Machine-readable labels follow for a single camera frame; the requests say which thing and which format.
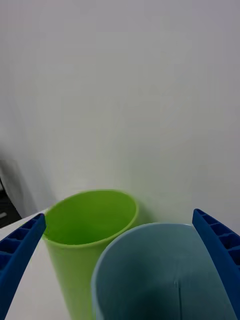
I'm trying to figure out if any pale blue plastic bin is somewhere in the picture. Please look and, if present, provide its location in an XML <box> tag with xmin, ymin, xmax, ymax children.
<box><xmin>90</xmin><ymin>222</ymin><xmax>239</xmax><ymax>320</ymax></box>

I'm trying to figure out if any green plastic bin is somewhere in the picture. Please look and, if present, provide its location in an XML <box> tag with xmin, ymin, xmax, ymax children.
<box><xmin>42</xmin><ymin>189</ymin><xmax>140</xmax><ymax>320</ymax></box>

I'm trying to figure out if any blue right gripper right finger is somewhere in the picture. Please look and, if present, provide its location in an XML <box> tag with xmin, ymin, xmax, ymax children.
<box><xmin>191</xmin><ymin>208</ymin><xmax>240</xmax><ymax>320</ymax></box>

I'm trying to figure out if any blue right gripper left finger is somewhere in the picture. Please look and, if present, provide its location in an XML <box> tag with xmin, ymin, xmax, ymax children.
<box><xmin>0</xmin><ymin>212</ymin><xmax>47</xmax><ymax>320</ymax></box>

